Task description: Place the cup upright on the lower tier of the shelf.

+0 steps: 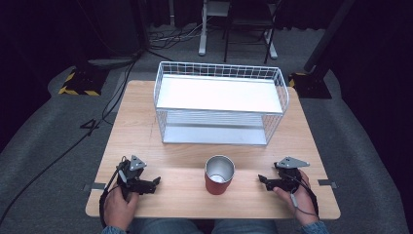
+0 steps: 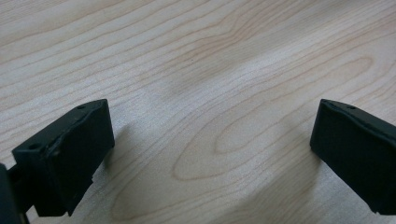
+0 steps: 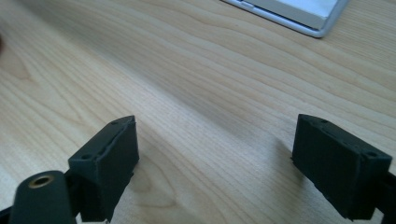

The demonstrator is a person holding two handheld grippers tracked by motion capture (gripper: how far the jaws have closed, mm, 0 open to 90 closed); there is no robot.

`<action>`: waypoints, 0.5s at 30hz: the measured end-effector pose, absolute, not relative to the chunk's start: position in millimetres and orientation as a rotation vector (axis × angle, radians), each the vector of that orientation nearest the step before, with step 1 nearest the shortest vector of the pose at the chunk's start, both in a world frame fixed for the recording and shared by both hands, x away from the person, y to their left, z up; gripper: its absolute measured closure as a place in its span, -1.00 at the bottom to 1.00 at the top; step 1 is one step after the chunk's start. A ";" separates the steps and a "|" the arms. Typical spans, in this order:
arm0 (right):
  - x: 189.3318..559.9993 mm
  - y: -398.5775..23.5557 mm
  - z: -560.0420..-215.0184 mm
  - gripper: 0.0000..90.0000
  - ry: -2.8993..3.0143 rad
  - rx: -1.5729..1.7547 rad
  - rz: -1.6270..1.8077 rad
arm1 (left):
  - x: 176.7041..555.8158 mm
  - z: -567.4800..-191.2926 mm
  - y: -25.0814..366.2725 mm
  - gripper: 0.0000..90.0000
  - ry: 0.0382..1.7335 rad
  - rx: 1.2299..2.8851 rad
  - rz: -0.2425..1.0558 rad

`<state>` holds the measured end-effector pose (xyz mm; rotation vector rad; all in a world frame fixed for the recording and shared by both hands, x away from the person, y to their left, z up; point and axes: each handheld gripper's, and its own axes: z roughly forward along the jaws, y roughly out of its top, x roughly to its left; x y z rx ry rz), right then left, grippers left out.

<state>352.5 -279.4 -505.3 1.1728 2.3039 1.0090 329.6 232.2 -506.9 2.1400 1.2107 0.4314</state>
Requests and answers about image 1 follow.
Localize person's right hand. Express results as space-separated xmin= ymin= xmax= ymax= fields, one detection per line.
xmin=273 ymin=170 xmax=319 ymax=226

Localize person's leg in jeans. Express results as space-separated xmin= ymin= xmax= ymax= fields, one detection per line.
xmin=211 ymin=218 xmax=280 ymax=234
xmin=128 ymin=217 xmax=207 ymax=234

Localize grey right gripper cable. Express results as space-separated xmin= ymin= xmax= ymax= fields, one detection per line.
xmin=280 ymin=172 xmax=319 ymax=218

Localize black slanted stand pole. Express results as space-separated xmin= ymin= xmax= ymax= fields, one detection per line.
xmin=303 ymin=0 xmax=356 ymax=74

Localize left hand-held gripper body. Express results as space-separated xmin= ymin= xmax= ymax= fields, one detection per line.
xmin=115 ymin=154 xmax=157 ymax=196

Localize person's left hand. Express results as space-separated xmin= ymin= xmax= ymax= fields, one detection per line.
xmin=103 ymin=184 xmax=140 ymax=232

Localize white metal desk frame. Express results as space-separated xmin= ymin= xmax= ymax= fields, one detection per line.
xmin=198 ymin=0 xmax=280 ymax=60

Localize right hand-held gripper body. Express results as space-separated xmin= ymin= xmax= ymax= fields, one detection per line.
xmin=272 ymin=156 xmax=311 ymax=193

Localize black stand base striped edge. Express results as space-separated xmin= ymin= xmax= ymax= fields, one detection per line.
xmin=57 ymin=63 xmax=111 ymax=98
xmin=287 ymin=71 xmax=333 ymax=100

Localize person's right leg in jeans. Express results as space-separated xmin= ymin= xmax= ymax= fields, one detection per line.
xmin=211 ymin=218 xmax=280 ymax=234

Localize black floor cable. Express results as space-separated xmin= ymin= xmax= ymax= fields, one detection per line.
xmin=0 ymin=53 xmax=144 ymax=226

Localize black folding chair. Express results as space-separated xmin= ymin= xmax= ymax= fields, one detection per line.
xmin=222 ymin=0 xmax=282 ymax=65

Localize red cup with metal inside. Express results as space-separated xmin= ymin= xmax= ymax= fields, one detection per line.
xmin=204 ymin=154 xmax=236 ymax=196

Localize bundle of floor cables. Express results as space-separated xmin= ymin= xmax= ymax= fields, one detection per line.
xmin=147 ymin=18 xmax=208 ymax=52

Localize white wire shelf rack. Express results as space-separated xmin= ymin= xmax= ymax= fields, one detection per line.
xmin=153 ymin=60 xmax=290 ymax=146

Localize person's left leg in jeans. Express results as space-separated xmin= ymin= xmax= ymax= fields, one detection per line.
xmin=128 ymin=217 xmax=207 ymax=234

